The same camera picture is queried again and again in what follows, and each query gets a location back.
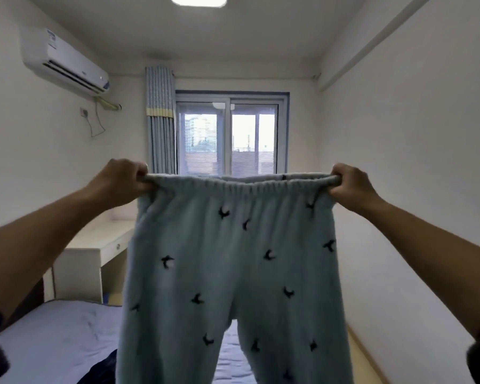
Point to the person's left hand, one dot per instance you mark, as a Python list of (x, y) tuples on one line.
[(116, 181)]

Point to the person's right hand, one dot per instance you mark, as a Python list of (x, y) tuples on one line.
[(352, 187)]

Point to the person's right fingers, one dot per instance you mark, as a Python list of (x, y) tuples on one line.
[(338, 179)]

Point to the person's left fingers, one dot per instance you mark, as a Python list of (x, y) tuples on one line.
[(138, 171)]

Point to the light blue patterned fleece pants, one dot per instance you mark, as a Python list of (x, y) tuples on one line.
[(232, 283)]

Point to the person's right forearm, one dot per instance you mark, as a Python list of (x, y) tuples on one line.
[(436, 255)]

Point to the person's left forearm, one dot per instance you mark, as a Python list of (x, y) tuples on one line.
[(36, 247)]

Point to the blue striped curtain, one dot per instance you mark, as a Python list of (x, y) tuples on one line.
[(160, 123)]

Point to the air conditioner pipe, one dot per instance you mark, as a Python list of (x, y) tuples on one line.
[(108, 104)]

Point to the white desk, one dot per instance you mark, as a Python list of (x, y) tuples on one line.
[(92, 259)]

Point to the bed with light blue sheet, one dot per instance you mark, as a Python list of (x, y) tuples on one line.
[(60, 339)]

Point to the dark blue cloth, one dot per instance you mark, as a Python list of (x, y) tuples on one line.
[(100, 369)]

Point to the window with white frame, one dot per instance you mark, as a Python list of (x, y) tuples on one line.
[(232, 135)]

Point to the white wall air conditioner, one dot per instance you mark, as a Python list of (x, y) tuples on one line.
[(62, 59)]

